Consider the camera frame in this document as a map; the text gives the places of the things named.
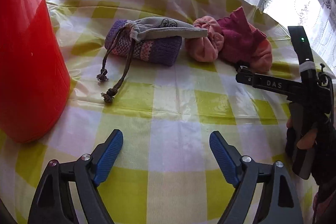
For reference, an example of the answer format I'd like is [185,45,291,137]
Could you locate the pink fleece cloth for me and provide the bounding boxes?
[185,16,273,73]

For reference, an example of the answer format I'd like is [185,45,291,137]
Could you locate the purple knitted sock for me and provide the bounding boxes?
[104,19,182,67]

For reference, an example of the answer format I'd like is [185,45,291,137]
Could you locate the right hand black glove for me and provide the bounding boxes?
[285,118,335,186]

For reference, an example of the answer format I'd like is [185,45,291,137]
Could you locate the pink quilted pajamas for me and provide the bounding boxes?
[313,181,336,224]

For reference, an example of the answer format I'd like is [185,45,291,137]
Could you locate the dark red cloth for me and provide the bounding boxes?
[217,7,272,64]

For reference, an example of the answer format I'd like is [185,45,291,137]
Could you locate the yellow checkered plastic tablecloth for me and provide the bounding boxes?
[1,0,299,223]

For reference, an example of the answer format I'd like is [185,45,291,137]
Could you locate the red thermos flask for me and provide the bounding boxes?
[1,0,70,143]

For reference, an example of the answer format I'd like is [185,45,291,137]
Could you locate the grey drawstring pouch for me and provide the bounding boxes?
[96,17,208,103]

